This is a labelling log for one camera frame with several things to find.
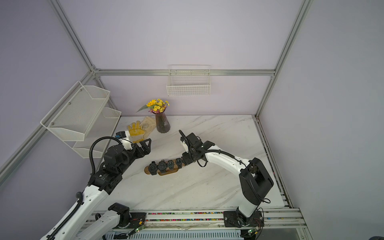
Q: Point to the wooden watch stand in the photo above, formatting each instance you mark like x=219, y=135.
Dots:
x=168, y=171

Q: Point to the yellow white work glove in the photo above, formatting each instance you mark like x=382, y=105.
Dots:
x=136, y=132

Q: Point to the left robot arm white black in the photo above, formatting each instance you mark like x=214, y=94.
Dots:
x=101, y=184

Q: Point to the purple glass vase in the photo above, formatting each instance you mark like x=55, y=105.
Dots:
x=162, y=123

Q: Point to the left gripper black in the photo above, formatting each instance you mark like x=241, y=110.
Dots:
x=146, y=150

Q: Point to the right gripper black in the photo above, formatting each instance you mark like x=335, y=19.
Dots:
x=186, y=156

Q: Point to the black digital watch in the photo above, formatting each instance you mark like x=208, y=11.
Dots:
x=162, y=166
x=153, y=168

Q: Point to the white wire wall basket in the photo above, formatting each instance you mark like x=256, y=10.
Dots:
x=185, y=86

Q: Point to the black analog dark-dial watch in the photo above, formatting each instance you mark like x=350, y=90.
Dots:
x=179, y=163

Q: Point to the aluminium frame rail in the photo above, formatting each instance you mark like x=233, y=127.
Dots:
x=195, y=72

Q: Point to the white mesh lower shelf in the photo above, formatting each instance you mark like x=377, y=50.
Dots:
x=105, y=125

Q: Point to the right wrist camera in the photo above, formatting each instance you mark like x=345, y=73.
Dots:
x=184, y=141

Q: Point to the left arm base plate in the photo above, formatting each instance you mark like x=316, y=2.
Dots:
x=135, y=220

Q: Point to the yellow artificial flowers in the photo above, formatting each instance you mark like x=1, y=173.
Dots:
x=157, y=106

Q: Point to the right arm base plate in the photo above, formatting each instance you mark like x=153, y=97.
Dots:
x=238, y=220

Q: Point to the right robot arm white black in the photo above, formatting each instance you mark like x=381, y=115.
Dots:
x=255, y=180

